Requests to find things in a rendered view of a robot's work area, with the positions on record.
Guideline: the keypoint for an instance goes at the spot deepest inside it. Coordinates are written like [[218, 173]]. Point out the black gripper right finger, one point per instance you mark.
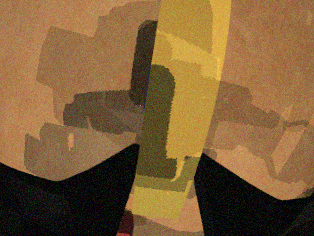
[[230, 206]]

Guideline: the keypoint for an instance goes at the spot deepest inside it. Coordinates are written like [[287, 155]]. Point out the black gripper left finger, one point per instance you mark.
[[88, 204]]

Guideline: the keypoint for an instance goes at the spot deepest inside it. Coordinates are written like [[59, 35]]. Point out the yellow bar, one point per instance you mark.
[[184, 75]]

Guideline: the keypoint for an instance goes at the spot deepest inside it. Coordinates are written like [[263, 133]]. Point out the dark red block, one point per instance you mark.
[[126, 225]]

